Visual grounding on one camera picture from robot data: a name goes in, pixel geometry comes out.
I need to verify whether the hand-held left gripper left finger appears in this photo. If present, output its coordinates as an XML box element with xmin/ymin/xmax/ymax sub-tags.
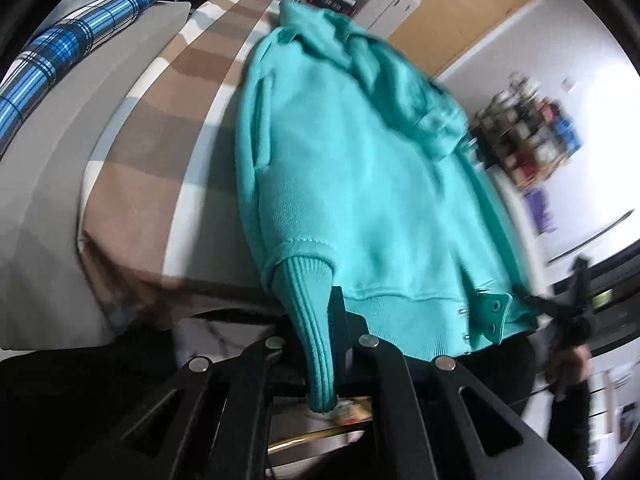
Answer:
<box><xmin>57</xmin><ymin>335</ymin><xmax>311</xmax><ymax>480</ymax></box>

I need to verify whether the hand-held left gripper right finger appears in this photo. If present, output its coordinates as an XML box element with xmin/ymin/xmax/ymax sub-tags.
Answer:
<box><xmin>327</xmin><ymin>285</ymin><xmax>591</xmax><ymax>480</ymax></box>

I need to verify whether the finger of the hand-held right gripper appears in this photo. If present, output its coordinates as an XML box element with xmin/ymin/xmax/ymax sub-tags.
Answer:
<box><xmin>514</xmin><ymin>287</ymin><xmax>558</xmax><ymax>321</ymax></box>

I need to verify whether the teal jacket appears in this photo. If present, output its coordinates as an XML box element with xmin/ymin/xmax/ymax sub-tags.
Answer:
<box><xmin>234</xmin><ymin>0</ymin><xmax>538</xmax><ymax>413</ymax></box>

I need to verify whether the person's right forearm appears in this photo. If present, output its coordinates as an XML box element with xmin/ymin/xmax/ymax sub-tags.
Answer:
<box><xmin>545</xmin><ymin>377</ymin><xmax>599</xmax><ymax>480</ymax></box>

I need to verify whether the person's right hand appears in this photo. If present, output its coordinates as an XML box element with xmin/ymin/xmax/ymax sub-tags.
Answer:
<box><xmin>544</xmin><ymin>342</ymin><xmax>593</xmax><ymax>402</ymax></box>

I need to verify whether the purple cloth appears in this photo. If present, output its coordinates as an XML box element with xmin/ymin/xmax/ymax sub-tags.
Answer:
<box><xmin>522</xmin><ymin>185</ymin><xmax>558</xmax><ymax>236</ymax></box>

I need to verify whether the wooden shoe rack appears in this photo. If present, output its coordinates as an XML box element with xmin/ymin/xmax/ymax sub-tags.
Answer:
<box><xmin>470</xmin><ymin>75</ymin><xmax>583</xmax><ymax>191</ymax></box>

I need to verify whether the person's black clothing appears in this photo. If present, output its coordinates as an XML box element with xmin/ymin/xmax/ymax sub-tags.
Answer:
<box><xmin>0</xmin><ymin>310</ymin><xmax>538</xmax><ymax>480</ymax></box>

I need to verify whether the checked brown blue blanket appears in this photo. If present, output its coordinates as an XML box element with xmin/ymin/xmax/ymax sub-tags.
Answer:
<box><xmin>77</xmin><ymin>0</ymin><xmax>301</xmax><ymax>331</ymax></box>

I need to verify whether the grey mattress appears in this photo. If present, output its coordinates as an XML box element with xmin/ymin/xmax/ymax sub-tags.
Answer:
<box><xmin>0</xmin><ymin>0</ymin><xmax>193</xmax><ymax>351</ymax></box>

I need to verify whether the wooden door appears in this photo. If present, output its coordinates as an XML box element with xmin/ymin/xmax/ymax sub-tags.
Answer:
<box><xmin>387</xmin><ymin>0</ymin><xmax>546</xmax><ymax>78</ymax></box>

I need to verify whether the low white cabinet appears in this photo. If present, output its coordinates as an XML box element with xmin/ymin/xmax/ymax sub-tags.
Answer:
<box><xmin>357</xmin><ymin>0</ymin><xmax>423</xmax><ymax>31</ymax></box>

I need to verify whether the blue plaid cloth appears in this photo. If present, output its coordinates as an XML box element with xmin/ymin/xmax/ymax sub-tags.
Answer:
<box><xmin>0</xmin><ymin>0</ymin><xmax>161</xmax><ymax>156</ymax></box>

